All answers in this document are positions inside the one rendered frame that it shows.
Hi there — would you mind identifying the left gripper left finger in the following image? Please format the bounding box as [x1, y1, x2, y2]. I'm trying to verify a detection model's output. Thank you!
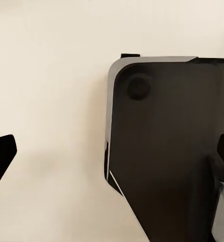
[0, 134, 17, 180]

